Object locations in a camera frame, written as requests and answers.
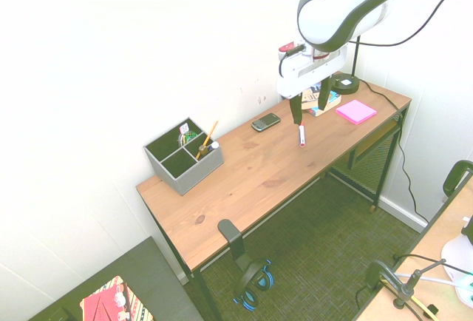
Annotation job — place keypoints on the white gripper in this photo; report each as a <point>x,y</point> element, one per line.
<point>295,73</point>

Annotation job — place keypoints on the white marker with red cap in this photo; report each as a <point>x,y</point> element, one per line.
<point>302,136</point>

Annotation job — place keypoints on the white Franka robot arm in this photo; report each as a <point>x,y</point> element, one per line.
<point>332,14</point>

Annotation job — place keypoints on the grey compartment desk holder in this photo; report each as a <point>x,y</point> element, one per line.
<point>192,171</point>

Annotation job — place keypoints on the paperback book with photo cover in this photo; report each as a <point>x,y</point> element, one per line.
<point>312,97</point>

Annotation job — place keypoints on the light blue paperback book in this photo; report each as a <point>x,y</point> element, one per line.
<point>332,99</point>

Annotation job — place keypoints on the black desk lamp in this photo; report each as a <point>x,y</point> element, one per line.
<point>345,84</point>

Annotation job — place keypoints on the pink sticky note pad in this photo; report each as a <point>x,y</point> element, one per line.
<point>355,111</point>

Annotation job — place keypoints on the black keypad phone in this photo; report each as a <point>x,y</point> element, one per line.
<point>266,122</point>

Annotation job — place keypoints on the white capped pen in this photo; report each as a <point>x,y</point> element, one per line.
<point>214,146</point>

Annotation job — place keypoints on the orange pencil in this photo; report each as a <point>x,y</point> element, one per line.
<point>208,137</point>

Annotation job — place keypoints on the green patterned tape roll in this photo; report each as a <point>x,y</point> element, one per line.
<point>188,137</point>

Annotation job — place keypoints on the black headphone hanger clamp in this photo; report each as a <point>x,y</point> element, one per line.
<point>231,232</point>

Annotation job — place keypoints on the light wooden work table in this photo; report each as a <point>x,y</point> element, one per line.
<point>436,232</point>

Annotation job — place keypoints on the black C clamp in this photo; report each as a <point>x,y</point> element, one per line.
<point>384,273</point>

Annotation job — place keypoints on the black and blue headphones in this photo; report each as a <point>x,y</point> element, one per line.
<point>251,280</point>

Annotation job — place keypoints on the white stand base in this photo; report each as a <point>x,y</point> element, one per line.
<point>456,254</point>

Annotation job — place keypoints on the black side table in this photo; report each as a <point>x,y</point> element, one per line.
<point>148,280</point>

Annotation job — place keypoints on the white power strip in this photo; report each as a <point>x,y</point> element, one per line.
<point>466,289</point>

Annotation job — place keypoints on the red patterned book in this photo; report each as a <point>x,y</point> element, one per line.
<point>111,302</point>

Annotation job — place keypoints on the wooden desk with black frame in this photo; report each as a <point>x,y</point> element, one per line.
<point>266,169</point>

